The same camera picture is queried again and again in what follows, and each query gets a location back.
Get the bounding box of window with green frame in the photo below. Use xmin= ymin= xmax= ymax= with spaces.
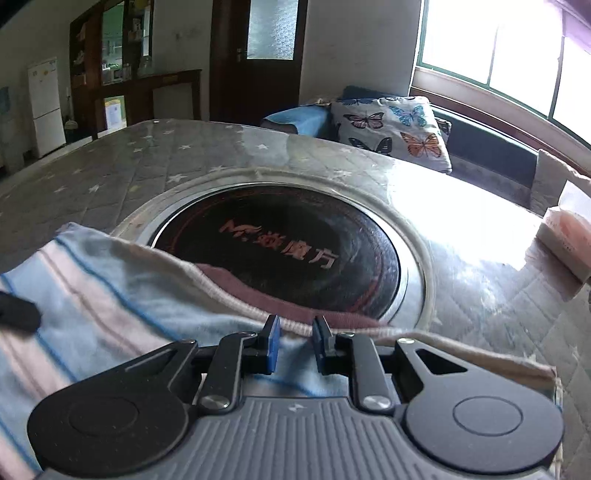
xmin=419 ymin=1 xmax=590 ymax=143

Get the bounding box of dark wooden cabinet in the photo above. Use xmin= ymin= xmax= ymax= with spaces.
xmin=69 ymin=1 xmax=201 ymax=139

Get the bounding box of beige cushion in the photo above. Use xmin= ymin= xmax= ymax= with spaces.
xmin=530 ymin=149 xmax=591 ymax=216

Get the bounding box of dark wooden door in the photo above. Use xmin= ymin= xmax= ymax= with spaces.
xmin=209 ymin=0 xmax=308 ymax=126

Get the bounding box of pink tissue box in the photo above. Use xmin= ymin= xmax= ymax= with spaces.
xmin=537 ymin=181 xmax=591 ymax=283

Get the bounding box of blue striped knit garment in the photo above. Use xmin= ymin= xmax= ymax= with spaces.
xmin=0 ymin=221 xmax=560 ymax=476

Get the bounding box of white refrigerator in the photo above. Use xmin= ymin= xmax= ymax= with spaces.
xmin=28 ymin=57 xmax=66 ymax=158

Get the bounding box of butterfly print pillow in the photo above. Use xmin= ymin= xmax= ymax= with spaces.
xmin=331 ymin=96 xmax=453 ymax=174

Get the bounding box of blue bench sofa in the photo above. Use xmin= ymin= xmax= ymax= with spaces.
xmin=260 ymin=86 xmax=537 ymax=207

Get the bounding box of round black induction cooktop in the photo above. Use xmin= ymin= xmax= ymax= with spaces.
xmin=113 ymin=167 xmax=436 ymax=329

